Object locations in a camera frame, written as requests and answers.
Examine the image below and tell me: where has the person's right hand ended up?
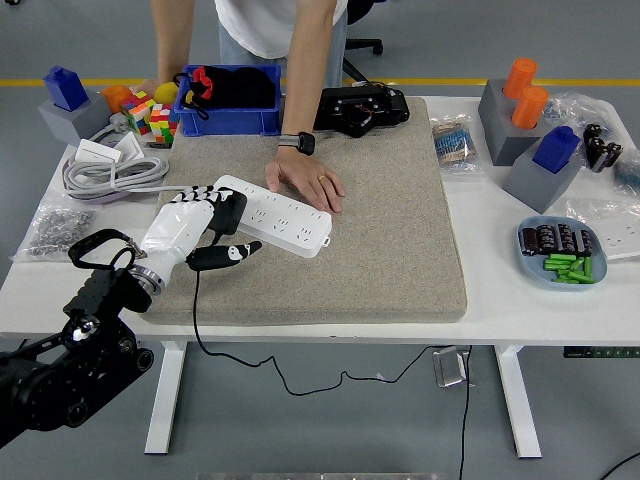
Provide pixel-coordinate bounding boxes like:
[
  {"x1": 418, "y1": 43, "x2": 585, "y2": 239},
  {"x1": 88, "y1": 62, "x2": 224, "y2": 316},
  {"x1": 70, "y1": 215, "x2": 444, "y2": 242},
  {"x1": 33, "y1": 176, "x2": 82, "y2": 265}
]
[{"x1": 135, "y1": 75, "x2": 176, "y2": 96}]

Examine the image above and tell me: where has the person's left hand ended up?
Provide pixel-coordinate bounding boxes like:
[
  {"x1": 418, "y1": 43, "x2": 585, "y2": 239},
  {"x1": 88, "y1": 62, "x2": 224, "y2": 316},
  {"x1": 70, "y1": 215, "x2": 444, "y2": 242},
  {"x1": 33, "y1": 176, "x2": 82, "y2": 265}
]
[{"x1": 264, "y1": 149, "x2": 347, "y2": 215}]

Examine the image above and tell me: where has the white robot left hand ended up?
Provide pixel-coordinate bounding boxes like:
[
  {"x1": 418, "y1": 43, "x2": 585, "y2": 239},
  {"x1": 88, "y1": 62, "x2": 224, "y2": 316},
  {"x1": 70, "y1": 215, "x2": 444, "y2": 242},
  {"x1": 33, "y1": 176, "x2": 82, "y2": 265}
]
[{"x1": 139, "y1": 184, "x2": 264, "y2": 285}]

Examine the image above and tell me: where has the white power strip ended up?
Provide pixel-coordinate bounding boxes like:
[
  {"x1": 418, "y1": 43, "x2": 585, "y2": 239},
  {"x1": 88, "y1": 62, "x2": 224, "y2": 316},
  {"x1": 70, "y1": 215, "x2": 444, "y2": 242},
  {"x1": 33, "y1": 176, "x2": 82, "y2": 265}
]
[{"x1": 214, "y1": 173, "x2": 334, "y2": 260}]

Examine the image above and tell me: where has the black plug adapter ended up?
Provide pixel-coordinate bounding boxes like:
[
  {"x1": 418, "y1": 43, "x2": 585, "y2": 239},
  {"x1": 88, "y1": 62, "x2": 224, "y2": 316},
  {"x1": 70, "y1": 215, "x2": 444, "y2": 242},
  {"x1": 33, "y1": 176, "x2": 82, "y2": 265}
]
[{"x1": 207, "y1": 192, "x2": 250, "y2": 246}]

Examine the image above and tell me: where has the thin black adapter cord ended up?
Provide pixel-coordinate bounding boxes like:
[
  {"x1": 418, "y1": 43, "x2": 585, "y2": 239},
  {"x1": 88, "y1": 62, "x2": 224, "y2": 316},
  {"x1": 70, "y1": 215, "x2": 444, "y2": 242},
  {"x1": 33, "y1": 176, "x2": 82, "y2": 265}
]
[{"x1": 192, "y1": 238, "x2": 441, "y2": 399}]

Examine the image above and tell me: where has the yellow ball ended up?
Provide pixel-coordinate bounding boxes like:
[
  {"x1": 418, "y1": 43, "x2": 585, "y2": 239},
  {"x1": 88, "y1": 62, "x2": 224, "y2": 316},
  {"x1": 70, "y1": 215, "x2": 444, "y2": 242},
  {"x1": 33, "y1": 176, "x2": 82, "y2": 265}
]
[{"x1": 152, "y1": 80, "x2": 180, "y2": 105}]

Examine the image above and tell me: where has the black-edged puzzle cube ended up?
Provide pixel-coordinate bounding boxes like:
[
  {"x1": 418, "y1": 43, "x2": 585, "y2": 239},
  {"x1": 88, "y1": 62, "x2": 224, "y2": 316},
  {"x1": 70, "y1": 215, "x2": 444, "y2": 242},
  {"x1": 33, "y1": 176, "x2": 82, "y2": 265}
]
[{"x1": 120, "y1": 91, "x2": 159, "y2": 136}]

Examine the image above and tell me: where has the black wrist watch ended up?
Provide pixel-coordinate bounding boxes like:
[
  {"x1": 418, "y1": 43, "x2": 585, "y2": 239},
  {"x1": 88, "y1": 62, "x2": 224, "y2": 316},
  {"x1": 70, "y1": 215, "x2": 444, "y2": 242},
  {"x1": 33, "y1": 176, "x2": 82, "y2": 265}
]
[{"x1": 277, "y1": 130, "x2": 317, "y2": 157}]

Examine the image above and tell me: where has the orange plastic cup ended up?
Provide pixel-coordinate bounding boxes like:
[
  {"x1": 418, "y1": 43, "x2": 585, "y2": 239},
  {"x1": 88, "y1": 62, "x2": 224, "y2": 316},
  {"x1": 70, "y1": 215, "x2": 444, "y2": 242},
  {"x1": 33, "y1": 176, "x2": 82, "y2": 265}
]
[{"x1": 101, "y1": 84, "x2": 134, "y2": 114}]

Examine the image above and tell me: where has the stickerless puzzle cube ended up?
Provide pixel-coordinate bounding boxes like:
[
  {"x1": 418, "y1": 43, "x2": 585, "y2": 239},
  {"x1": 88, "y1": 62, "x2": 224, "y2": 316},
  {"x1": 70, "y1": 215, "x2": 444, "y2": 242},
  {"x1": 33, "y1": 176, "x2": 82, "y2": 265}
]
[{"x1": 148, "y1": 102, "x2": 180, "y2": 142}]

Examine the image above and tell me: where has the white flat box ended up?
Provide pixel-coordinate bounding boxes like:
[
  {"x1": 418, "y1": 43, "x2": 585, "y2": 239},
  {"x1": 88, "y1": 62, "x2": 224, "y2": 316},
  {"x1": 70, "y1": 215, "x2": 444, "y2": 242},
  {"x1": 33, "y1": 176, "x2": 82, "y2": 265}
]
[
  {"x1": 73, "y1": 138, "x2": 123, "y2": 164},
  {"x1": 112, "y1": 132, "x2": 146, "y2": 162}
]

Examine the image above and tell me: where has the grey single-hole holder block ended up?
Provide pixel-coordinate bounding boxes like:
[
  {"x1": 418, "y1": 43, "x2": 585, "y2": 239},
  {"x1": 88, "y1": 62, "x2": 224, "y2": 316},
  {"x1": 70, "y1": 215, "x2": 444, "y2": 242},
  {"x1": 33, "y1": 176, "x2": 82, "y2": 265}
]
[
  {"x1": 501, "y1": 149, "x2": 586, "y2": 215},
  {"x1": 38, "y1": 93, "x2": 112, "y2": 146}
]

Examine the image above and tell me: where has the blue plastic bin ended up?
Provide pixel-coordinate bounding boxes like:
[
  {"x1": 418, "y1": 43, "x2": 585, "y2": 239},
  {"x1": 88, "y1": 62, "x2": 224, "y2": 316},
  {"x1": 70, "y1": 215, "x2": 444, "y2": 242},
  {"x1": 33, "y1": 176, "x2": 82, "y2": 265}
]
[{"x1": 178, "y1": 63, "x2": 283, "y2": 138}]

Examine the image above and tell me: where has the blue plastic block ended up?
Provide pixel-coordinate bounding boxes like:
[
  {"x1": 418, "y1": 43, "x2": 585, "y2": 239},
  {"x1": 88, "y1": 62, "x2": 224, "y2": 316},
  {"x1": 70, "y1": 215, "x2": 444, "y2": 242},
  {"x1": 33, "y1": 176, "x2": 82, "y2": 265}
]
[
  {"x1": 531, "y1": 125, "x2": 583, "y2": 176},
  {"x1": 42, "y1": 65, "x2": 91, "y2": 112}
]

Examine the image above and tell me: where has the black pouch with red ribbon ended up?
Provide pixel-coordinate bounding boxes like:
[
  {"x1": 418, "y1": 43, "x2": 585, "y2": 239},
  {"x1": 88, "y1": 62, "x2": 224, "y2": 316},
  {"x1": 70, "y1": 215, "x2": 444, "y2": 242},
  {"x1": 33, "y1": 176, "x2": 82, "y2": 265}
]
[{"x1": 172, "y1": 64, "x2": 279, "y2": 121}]

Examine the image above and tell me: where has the black electronic device housing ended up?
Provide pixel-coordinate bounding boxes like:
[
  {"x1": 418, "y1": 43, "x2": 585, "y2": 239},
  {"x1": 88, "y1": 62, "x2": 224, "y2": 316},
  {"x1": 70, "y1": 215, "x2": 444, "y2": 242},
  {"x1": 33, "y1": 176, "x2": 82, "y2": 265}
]
[{"x1": 313, "y1": 82, "x2": 411, "y2": 140}]

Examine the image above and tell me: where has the grey-brown mat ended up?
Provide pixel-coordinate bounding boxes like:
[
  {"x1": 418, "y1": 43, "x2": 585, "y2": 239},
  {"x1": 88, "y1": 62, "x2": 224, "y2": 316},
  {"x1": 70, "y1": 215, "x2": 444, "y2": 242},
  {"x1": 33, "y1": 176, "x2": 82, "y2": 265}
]
[{"x1": 134, "y1": 96, "x2": 469, "y2": 327}]

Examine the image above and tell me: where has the clear bag of screws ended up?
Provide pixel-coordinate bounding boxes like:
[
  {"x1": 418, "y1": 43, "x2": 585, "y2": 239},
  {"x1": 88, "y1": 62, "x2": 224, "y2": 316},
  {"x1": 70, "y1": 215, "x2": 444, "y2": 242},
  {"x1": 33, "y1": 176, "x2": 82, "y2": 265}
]
[{"x1": 9, "y1": 199, "x2": 101, "y2": 265}]

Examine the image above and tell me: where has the person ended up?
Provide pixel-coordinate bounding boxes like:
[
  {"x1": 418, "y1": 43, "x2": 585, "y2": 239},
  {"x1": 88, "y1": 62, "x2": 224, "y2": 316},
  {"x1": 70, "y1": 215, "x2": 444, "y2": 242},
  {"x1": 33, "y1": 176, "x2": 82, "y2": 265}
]
[{"x1": 214, "y1": 0, "x2": 349, "y2": 89}]

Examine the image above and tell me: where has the black office chair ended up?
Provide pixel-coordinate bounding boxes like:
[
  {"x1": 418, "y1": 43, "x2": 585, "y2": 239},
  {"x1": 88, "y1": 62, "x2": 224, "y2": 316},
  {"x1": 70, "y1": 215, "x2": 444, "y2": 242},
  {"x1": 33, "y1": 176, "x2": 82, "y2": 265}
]
[{"x1": 342, "y1": 0, "x2": 385, "y2": 84}]

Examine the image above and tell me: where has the clear bag of resistors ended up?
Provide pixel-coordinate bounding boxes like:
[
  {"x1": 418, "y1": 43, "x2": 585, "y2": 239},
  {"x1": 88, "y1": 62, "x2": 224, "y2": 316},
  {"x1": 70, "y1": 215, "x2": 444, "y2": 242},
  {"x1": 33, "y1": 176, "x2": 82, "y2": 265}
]
[{"x1": 429, "y1": 113, "x2": 487, "y2": 177}]

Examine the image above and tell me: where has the white table leg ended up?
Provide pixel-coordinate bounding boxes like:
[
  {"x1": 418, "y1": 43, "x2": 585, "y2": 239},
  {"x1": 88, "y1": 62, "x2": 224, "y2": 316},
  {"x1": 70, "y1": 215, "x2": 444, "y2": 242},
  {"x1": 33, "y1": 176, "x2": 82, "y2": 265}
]
[
  {"x1": 143, "y1": 342, "x2": 187, "y2": 456},
  {"x1": 492, "y1": 344, "x2": 544, "y2": 460}
]

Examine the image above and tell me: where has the grey two-hole holder block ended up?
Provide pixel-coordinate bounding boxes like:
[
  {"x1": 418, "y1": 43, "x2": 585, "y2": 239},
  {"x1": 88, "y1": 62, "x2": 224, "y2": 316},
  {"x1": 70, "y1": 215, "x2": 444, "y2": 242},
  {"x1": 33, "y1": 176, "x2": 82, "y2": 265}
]
[{"x1": 477, "y1": 78, "x2": 551, "y2": 167}]

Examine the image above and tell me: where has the orange plastic cylinder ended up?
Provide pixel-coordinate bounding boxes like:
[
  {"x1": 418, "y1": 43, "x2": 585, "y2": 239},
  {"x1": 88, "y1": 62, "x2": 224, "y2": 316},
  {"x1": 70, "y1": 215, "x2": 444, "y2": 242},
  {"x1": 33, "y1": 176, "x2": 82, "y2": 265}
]
[
  {"x1": 502, "y1": 57, "x2": 541, "y2": 100},
  {"x1": 511, "y1": 85, "x2": 550, "y2": 132}
]

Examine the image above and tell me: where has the pale blue plate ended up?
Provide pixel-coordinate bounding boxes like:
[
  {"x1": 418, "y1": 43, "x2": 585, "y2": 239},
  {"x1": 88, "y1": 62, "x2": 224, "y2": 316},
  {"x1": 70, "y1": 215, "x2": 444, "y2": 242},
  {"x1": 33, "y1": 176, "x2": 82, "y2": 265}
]
[{"x1": 516, "y1": 213, "x2": 609, "y2": 291}]

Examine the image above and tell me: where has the crumpled clear plastic bag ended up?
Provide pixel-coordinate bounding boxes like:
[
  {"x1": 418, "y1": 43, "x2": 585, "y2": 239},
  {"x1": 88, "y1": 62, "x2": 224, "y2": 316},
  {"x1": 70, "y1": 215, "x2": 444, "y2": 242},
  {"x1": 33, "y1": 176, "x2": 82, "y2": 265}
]
[{"x1": 543, "y1": 92, "x2": 617, "y2": 132}]

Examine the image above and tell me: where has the clear socket bag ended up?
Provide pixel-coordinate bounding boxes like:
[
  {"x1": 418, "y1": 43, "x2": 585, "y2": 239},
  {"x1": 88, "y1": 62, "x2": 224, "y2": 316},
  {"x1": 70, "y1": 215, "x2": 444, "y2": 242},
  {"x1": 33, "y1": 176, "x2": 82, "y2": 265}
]
[{"x1": 564, "y1": 197, "x2": 640, "y2": 264}]

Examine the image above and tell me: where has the black table control panel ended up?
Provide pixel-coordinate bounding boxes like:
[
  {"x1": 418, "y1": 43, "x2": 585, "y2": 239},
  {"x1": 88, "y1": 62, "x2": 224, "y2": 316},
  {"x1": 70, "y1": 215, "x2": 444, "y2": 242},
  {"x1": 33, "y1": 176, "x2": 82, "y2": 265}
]
[{"x1": 563, "y1": 345, "x2": 640, "y2": 360}]

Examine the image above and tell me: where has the grey coiled power cable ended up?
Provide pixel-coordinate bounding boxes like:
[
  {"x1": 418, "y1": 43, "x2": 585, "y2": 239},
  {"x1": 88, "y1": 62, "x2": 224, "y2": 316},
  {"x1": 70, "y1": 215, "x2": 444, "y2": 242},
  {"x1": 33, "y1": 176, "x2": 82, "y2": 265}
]
[{"x1": 59, "y1": 112, "x2": 196, "y2": 201}]

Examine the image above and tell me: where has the silver metal bracket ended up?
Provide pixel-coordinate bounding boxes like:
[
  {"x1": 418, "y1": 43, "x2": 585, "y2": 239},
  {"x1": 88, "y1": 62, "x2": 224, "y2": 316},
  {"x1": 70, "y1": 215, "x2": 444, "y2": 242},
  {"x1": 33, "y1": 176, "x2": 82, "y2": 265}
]
[{"x1": 432, "y1": 345, "x2": 474, "y2": 389}]

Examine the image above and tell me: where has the black hanging cable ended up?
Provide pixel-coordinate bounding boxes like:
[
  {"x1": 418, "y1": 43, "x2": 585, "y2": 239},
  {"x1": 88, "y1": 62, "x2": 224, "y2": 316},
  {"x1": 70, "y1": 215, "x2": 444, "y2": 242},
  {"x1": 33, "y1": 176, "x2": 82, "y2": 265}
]
[{"x1": 457, "y1": 345, "x2": 475, "y2": 480}]

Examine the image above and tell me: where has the white wall socket plate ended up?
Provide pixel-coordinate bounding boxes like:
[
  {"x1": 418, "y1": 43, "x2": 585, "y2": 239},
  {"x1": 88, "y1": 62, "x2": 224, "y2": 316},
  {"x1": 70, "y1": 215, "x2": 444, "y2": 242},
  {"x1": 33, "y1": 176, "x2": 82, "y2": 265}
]
[{"x1": 597, "y1": 219, "x2": 640, "y2": 261}]

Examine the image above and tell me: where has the black floor cable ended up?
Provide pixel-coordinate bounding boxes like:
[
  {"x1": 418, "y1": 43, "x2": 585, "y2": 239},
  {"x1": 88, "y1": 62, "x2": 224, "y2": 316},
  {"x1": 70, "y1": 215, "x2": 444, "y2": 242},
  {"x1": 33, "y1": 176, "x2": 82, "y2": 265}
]
[{"x1": 597, "y1": 452, "x2": 640, "y2": 480}]

